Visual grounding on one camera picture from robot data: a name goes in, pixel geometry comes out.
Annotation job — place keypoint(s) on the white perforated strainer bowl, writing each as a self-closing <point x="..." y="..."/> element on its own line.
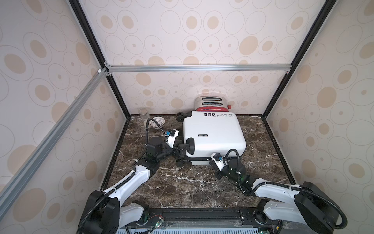
<point x="158" y="121"/>

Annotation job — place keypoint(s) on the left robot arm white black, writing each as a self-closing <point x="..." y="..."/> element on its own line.
<point x="142" y="170"/>

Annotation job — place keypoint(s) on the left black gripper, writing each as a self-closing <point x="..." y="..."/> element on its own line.
<point x="180" y="154"/>

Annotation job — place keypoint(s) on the clear glass jar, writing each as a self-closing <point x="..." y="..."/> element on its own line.
<point x="144" y="113"/>

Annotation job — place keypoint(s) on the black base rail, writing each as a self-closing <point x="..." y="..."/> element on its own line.
<point x="198" y="218"/>

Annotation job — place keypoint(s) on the diagonal aluminium frame bar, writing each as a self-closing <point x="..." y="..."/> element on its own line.
<point x="33" y="163"/>

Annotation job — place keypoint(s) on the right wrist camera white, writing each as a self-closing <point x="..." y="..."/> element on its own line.
<point x="217" y="162"/>

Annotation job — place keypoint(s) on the horizontal aluminium frame bar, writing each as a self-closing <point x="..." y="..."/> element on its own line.
<point x="199" y="68"/>

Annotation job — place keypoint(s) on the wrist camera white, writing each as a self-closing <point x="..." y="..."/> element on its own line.
<point x="217" y="162"/>
<point x="171" y="136"/>

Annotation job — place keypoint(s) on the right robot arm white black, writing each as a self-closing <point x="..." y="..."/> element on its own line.
<point x="305" y="204"/>

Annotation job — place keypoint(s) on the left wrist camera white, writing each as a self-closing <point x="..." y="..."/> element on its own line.
<point x="171" y="136"/>

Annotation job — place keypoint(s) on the white hard-shell suitcase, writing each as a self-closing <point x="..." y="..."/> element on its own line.
<point x="207" y="133"/>

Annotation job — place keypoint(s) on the red and silver toaster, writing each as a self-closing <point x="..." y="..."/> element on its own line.
<point x="212" y="104"/>

